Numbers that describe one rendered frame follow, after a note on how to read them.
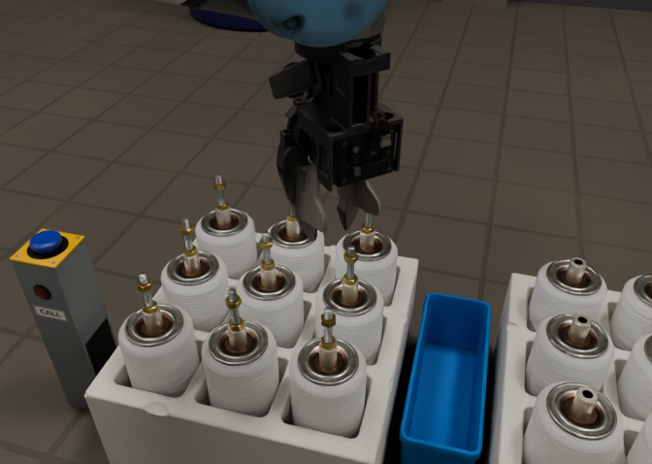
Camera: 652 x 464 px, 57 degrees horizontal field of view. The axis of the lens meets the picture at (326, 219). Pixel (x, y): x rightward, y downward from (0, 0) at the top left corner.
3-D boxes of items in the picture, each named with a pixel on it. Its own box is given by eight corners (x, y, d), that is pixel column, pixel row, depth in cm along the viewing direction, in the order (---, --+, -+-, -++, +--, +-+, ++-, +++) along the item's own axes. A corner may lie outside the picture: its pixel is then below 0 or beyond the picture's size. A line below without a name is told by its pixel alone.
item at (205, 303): (173, 376, 94) (153, 291, 83) (182, 331, 102) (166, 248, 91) (234, 374, 94) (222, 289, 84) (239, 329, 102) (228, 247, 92)
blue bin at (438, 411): (469, 507, 84) (481, 458, 77) (392, 487, 87) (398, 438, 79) (480, 349, 108) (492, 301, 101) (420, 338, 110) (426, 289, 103)
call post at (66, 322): (106, 415, 96) (54, 270, 78) (68, 406, 98) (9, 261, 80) (128, 381, 102) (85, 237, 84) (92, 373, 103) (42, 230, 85)
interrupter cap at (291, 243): (265, 226, 96) (265, 222, 96) (309, 217, 98) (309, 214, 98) (276, 254, 91) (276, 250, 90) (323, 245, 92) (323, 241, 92)
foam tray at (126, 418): (368, 540, 81) (374, 464, 70) (111, 471, 89) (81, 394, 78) (409, 332, 111) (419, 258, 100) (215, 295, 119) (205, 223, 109)
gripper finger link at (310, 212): (308, 271, 56) (319, 185, 51) (281, 237, 60) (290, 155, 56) (336, 264, 58) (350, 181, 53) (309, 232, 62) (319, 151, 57)
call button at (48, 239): (52, 261, 80) (48, 248, 79) (26, 256, 81) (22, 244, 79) (70, 243, 83) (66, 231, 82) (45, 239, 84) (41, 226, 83)
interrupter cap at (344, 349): (291, 346, 76) (291, 343, 75) (348, 335, 77) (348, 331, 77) (305, 393, 70) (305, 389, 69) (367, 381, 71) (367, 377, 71)
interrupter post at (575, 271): (581, 286, 85) (588, 269, 83) (564, 282, 85) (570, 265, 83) (581, 276, 87) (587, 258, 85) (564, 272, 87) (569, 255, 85)
